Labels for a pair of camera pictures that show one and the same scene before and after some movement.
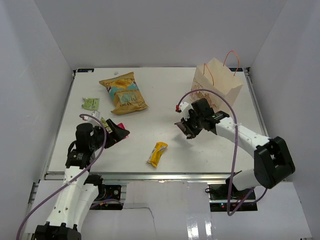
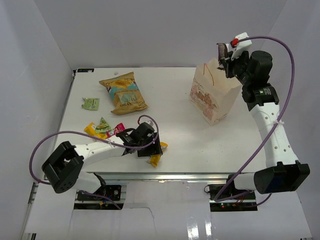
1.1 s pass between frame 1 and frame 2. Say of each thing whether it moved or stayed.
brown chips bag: stayed
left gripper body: moved
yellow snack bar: stayed
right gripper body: moved
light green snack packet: stayed
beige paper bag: stayed
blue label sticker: stayed
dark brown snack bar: moved
